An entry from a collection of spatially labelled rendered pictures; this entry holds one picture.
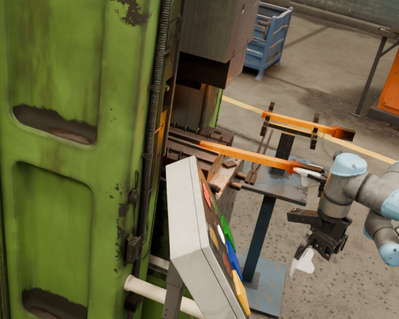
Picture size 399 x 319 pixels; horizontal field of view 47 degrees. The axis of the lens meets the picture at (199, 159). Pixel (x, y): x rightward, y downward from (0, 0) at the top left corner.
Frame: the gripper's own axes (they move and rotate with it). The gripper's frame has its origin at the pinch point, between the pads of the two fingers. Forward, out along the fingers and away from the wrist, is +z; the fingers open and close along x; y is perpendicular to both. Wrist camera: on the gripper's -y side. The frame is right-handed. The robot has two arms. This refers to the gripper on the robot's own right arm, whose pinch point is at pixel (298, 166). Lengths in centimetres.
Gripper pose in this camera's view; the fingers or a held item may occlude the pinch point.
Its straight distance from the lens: 158.8
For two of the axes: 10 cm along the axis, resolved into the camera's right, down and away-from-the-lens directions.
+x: 3.4, -4.4, 8.3
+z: -9.3, -2.7, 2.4
